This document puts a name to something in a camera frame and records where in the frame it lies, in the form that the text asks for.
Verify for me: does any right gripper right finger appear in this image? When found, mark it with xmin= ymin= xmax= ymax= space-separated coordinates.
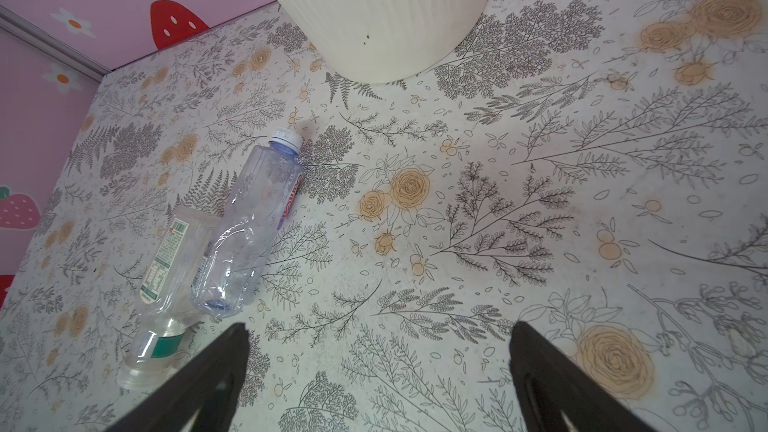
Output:
xmin=509 ymin=322 xmax=652 ymax=431

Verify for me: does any white bin with yellow liner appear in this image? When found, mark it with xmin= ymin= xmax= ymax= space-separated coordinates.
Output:
xmin=277 ymin=0 xmax=487 ymax=84

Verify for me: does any clear bottle white label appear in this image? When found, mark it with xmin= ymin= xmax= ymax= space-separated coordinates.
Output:
xmin=117 ymin=206 xmax=219 ymax=390

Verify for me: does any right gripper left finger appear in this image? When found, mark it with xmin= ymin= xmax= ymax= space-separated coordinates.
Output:
xmin=108 ymin=322 xmax=250 ymax=432

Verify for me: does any clear bluish bottle upright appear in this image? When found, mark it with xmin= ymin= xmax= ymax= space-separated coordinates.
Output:
xmin=191 ymin=128 xmax=304 ymax=319

